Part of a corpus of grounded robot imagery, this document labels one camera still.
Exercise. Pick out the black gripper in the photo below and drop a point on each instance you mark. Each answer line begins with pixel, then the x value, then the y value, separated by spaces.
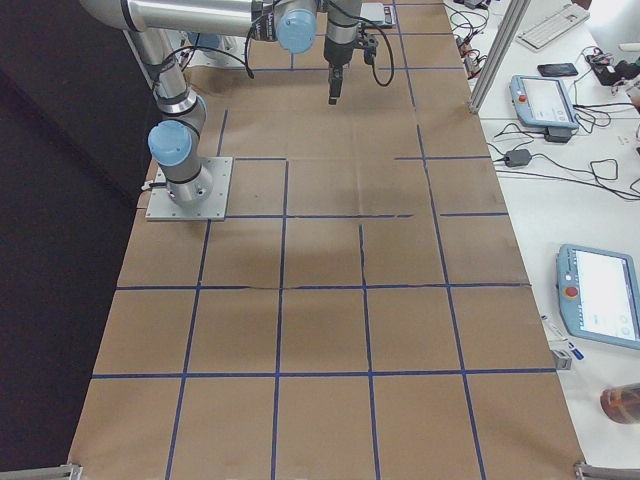
pixel 335 54

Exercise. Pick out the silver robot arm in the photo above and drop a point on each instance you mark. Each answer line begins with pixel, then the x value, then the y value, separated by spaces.
pixel 293 24

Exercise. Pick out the silver digital kitchen scale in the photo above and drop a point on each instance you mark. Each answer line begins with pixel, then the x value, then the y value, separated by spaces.
pixel 379 14

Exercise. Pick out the black power adapter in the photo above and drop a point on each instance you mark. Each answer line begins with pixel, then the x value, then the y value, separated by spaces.
pixel 516 158

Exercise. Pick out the far blue teach pendant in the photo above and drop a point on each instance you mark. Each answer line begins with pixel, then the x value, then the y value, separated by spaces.
pixel 542 102

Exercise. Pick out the blue teach pendant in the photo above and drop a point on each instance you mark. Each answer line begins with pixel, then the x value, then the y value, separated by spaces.
pixel 598 295
pixel 542 102

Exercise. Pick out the black smartphone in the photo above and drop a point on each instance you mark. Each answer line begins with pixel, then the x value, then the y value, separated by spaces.
pixel 557 70

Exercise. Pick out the white keyboard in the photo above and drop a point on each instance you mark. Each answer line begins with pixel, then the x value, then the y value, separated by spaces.
pixel 553 27

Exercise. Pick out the near blue teach pendant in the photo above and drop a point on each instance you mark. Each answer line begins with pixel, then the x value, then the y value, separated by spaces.
pixel 598 295

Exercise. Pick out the brown translucent bottle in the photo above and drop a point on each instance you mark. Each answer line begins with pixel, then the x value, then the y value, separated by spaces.
pixel 621 403

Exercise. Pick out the aluminium frame post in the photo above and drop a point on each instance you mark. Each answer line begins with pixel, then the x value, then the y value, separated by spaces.
pixel 505 34

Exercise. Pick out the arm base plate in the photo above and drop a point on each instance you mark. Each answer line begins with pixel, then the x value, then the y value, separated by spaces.
pixel 204 198

